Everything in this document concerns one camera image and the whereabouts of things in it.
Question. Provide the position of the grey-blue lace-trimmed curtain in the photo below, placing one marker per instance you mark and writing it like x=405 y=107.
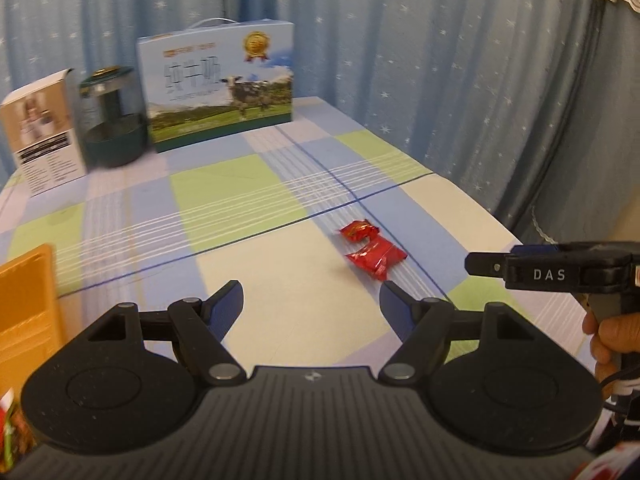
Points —
x=590 y=135

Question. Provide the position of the brown candy green wrapper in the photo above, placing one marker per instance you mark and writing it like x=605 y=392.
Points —
x=22 y=427

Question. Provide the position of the crinkled red snack packet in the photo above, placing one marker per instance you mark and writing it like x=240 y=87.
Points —
x=375 y=257

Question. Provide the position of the person's patterned clothing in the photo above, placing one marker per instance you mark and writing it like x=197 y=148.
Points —
x=610 y=450

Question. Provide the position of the blue star curtain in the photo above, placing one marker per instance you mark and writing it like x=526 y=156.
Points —
x=375 y=35

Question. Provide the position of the person's right hand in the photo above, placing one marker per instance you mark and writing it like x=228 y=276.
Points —
x=612 y=340

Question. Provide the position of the red twist-end candy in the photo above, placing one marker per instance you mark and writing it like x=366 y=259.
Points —
x=359 y=230

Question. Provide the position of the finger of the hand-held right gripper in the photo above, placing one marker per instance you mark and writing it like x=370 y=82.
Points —
x=532 y=249
x=485 y=264

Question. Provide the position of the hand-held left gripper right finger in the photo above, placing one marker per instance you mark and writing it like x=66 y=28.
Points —
x=395 y=306

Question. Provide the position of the cow print milk carton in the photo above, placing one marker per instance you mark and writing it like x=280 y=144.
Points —
x=215 y=90

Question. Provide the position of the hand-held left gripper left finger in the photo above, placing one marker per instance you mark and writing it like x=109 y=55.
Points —
x=227 y=306

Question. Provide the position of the dark green desk appliance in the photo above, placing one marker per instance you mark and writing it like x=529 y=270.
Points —
x=112 y=130

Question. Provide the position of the checked tablecloth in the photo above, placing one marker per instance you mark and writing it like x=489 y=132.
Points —
x=250 y=200

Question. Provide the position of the orange plastic box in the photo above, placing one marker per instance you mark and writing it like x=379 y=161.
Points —
x=27 y=305

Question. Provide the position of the white and brown cardboard box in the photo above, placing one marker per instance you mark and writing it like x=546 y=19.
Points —
x=42 y=135

